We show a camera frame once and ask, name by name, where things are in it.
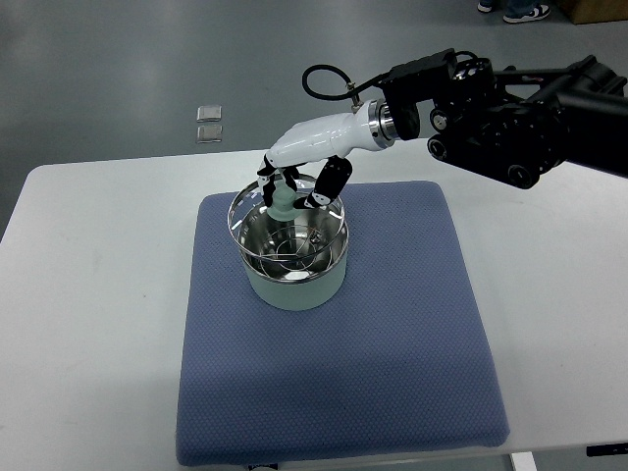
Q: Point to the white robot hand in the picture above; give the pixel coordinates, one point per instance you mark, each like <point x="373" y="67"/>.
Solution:
<point x="335" y="136"/>

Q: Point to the glass lid with green knob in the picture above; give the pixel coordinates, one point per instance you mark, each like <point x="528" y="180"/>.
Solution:
<point x="282" y="206"/>

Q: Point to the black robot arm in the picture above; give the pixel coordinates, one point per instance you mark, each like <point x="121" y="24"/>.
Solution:
<point x="510" y="126"/>

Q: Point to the mint green pot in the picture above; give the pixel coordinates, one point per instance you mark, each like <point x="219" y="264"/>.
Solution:
<point x="299" y="296"/>

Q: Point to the lower metal floor plate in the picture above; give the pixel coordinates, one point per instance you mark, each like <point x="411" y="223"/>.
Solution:
<point x="209" y="133"/>

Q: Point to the metal floor plate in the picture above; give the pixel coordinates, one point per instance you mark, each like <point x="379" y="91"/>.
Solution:
<point x="209" y="133"/>
<point x="209" y="113"/>

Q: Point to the upper metal floor plate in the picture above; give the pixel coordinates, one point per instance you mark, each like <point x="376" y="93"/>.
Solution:
<point x="209" y="113"/>

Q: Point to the blue quilted mat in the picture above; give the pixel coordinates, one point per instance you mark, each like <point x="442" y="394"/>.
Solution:
<point x="397" y="360"/>

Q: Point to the black white sneaker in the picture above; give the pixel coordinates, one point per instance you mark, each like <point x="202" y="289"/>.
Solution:
<point x="537" y="13"/>
<point x="485" y="6"/>

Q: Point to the cardboard box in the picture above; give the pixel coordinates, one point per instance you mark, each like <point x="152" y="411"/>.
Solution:
<point x="582" y="12"/>

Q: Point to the white table leg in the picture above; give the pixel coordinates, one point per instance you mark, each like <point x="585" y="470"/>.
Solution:
<point x="523" y="461"/>

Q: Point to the black bracket under table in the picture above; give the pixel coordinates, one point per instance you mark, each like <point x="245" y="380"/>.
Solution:
<point x="607" y="450"/>

